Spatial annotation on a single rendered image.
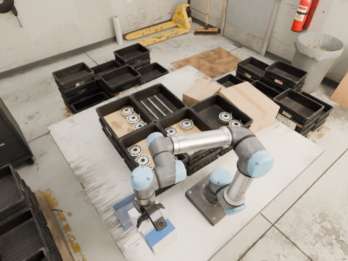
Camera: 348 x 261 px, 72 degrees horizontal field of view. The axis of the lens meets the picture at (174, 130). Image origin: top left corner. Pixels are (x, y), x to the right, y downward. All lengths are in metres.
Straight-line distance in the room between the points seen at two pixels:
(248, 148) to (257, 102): 1.06
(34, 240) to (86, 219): 0.53
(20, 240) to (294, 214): 2.25
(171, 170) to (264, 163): 0.39
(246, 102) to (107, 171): 1.19
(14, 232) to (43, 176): 0.84
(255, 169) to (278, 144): 1.06
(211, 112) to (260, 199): 0.77
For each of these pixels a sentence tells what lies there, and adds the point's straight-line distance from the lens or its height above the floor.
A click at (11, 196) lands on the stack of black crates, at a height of 0.49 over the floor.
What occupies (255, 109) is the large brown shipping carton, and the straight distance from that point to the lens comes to 1.99.
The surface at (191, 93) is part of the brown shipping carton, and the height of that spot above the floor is 0.86.
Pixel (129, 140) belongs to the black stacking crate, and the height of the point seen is 0.89.
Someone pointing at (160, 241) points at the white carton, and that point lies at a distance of 1.07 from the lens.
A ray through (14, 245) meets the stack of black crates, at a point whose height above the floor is 0.38.
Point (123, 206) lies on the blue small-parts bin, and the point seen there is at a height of 0.70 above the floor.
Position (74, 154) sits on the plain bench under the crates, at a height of 0.70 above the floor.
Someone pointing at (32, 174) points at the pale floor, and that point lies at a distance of 2.98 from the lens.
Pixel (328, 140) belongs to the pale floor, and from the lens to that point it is 3.40.
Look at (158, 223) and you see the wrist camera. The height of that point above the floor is 1.25.
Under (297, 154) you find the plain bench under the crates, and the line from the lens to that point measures 2.06.
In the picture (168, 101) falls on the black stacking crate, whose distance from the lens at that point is 2.08.
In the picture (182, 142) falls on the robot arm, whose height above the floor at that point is 1.43.
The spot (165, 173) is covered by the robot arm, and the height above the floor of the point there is 1.44.
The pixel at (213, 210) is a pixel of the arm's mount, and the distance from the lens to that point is 1.57.
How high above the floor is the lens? 2.14
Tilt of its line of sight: 46 degrees down
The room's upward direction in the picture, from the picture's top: straight up
